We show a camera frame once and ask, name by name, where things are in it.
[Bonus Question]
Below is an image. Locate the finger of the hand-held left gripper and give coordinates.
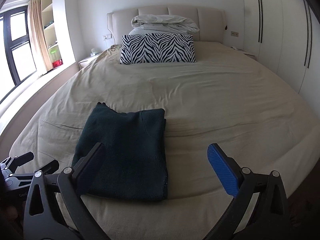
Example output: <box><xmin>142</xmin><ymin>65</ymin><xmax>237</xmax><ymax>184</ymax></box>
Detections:
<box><xmin>0</xmin><ymin>151</ymin><xmax>34</xmax><ymax>172</ymax></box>
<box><xmin>10</xmin><ymin>160</ymin><xmax>60</xmax><ymax>180</ymax></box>

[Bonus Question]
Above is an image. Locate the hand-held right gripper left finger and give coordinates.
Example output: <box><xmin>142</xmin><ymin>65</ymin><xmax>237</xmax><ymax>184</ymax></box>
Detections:
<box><xmin>24</xmin><ymin>142</ymin><xmax>112</xmax><ymax>240</ymax></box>

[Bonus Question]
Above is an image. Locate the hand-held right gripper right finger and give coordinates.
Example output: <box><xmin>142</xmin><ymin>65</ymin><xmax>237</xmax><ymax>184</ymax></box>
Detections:
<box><xmin>205</xmin><ymin>143</ymin><xmax>293</xmax><ymax>240</ymax></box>

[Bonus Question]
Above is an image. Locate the dark green sweater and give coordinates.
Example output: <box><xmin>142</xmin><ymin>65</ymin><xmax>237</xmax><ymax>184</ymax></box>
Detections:
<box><xmin>71</xmin><ymin>102</ymin><xmax>168</xmax><ymax>202</ymax></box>

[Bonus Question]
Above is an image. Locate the bed with beige sheet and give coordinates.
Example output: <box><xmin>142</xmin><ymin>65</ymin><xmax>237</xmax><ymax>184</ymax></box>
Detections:
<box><xmin>0</xmin><ymin>40</ymin><xmax>304</xmax><ymax>240</ymax></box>

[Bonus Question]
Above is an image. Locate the white nightstand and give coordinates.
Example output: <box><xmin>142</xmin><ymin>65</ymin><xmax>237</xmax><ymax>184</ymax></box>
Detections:
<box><xmin>230</xmin><ymin>46</ymin><xmax>257</xmax><ymax>60</ymax></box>
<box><xmin>79</xmin><ymin>55</ymin><xmax>100</xmax><ymax>69</ymax></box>

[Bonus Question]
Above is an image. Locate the black framed window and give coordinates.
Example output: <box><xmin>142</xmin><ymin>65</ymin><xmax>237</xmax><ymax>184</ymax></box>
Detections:
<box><xmin>0</xmin><ymin>5</ymin><xmax>37</xmax><ymax>100</ymax></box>

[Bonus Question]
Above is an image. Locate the beige curtain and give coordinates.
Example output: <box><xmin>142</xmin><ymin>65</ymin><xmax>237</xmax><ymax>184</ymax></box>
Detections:
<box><xmin>27</xmin><ymin>0</ymin><xmax>53</xmax><ymax>73</ymax></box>

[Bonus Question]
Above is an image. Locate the zebra print pillow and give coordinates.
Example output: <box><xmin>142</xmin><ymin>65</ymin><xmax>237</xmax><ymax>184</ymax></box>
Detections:
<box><xmin>120</xmin><ymin>32</ymin><xmax>197</xmax><ymax>65</ymax></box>

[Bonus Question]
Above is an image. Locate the white wardrobe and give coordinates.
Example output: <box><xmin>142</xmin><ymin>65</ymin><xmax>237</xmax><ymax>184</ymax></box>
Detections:
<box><xmin>241</xmin><ymin>0</ymin><xmax>320</xmax><ymax>100</ymax></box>

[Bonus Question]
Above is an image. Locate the folded grey duvet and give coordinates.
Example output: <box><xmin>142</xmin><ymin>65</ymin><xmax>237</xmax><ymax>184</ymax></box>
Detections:
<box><xmin>129</xmin><ymin>14</ymin><xmax>200</xmax><ymax>36</ymax></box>

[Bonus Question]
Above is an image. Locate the beige upholstered headboard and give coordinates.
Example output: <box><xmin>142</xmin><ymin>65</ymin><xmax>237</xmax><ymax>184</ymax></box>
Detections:
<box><xmin>107</xmin><ymin>6</ymin><xmax>225</xmax><ymax>45</ymax></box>

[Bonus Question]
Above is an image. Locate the white wall shelf unit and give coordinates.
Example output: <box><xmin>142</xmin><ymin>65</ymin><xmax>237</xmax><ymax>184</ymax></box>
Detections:
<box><xmin>40</xmin><ymin>0</ymin><xmax>65</xmax><ymax>65</ymax></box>

